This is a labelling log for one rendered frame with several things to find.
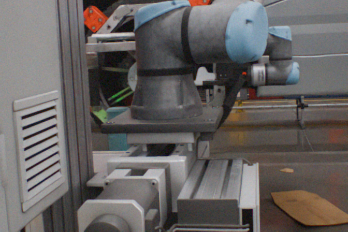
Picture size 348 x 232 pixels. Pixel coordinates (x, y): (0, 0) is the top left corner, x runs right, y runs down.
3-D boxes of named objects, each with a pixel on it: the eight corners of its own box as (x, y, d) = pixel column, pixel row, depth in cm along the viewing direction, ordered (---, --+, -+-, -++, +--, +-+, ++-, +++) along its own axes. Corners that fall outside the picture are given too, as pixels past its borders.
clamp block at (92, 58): (105, 65, 185) (104, 51, 184) (98, 67, 176) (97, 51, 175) (91, 66, 186) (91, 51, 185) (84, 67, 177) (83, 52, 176)
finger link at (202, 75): (186, 67, 171) (214, 66, 172) (187, 85, 172) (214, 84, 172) (187, 68, 168) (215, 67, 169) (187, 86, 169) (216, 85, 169)
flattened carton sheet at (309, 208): (313, 193, 318) (313, 187, 318) (358, 222, 264) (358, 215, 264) (268, 198, 314) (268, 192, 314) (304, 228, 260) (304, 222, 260)
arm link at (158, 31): (149, 67, 115) (145, 5, 113) (206, 64, 110) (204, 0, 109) (126, 70, 104) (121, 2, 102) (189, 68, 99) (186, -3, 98)
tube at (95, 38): (147, 41, 195) (146, 13, 194) (137, 41, 176) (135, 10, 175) (103, 44, 198) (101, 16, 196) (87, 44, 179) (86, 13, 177)
